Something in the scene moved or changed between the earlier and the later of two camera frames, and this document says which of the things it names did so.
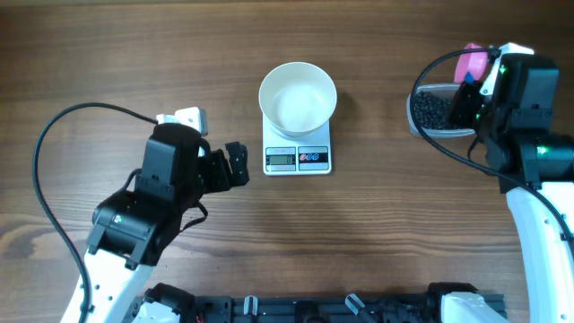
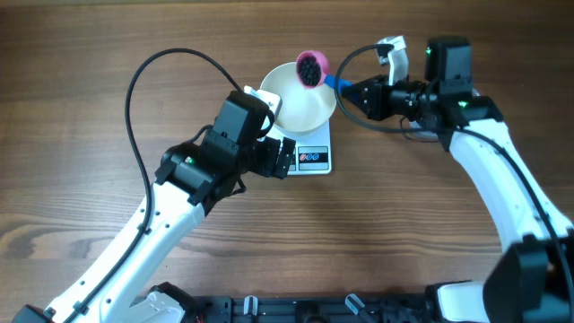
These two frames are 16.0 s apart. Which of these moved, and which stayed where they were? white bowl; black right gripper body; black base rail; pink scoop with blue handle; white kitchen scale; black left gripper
Moved: black right gripper body; pink scoop with blue handle; black left gripper
Stayed: white bowl; black base rail; white kitchen scale
